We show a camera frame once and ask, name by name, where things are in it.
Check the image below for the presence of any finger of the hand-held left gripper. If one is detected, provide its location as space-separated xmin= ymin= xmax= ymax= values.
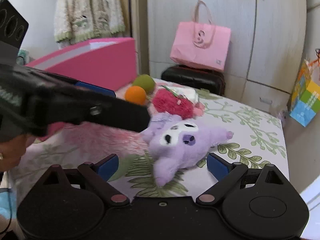
xmin=75 ymin=81 xmax=117 ymax=98
xmin=82 ymin=90 xmax=151 ymax=133

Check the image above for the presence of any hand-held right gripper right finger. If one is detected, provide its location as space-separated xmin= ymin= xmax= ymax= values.
xmin=196 ymin=153 xmax=290 ymax=207

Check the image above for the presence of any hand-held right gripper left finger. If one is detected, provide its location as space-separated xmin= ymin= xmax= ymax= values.
xmin=35 ymin=154 xmax=130 ymax=207

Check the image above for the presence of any pink cardboard box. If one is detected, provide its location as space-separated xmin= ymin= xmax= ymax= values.
xmin=25 ymin=37 xmax=138 ymax=92

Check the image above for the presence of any purple plush toy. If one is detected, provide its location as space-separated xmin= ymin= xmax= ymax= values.
xmin=141 ymin=112 xmax=234 ymax=187

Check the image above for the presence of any person's left hand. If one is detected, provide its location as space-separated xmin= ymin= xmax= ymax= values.
xmin=0 ymin=135 xmax=28 ymax=172

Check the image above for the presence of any orange plush ball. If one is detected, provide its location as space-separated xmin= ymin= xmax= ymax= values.
xmin=124 ymin=85 xmax=148 ymax=105

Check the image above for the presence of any green plush ball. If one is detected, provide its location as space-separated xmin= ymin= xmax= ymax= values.
xmin=132 ymin=74 xmax=155 ymax=95

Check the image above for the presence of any floral tablecloth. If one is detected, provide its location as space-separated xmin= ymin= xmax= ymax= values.
xmin=10 ymin=77 xmax=287 ymax=198

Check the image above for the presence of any pink red fuzzy plush toy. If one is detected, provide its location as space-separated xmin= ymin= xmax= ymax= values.
xmin=152 ymin=86 xmax=205 ymax=120

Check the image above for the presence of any white plastic bag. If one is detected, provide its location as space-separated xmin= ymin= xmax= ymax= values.
xmin=164 ymin=85 xmax=199 ymax=104

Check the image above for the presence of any black suitcase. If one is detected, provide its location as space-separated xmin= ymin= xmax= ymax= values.
xmin=161 ymin=65 xmax=225 ymax=95

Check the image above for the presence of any white green fleece pajama jacket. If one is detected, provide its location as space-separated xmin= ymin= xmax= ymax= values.
xmin=54 ymin=0 xmax=126 ymax=43

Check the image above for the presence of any small pale figurine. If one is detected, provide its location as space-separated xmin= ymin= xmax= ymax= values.
xmin=276 ymin=109 xmax=289 ymax=124

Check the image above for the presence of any pink tote bag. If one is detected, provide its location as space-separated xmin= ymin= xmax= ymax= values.
xmin=170 ymin=0 xmax=232 ymax=72

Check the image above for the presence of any blue cloth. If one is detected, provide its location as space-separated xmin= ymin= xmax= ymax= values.
xmin=0 ymin=187 xmax=15 ymax=220

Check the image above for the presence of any colourful gift bag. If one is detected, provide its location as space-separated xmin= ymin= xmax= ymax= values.
xmin=289 ymin=59 xmax=320 ymax=127

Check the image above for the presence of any grey wardrobe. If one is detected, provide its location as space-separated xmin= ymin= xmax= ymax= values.
xmin=146 ymin=0 xmax=308 ymax=115

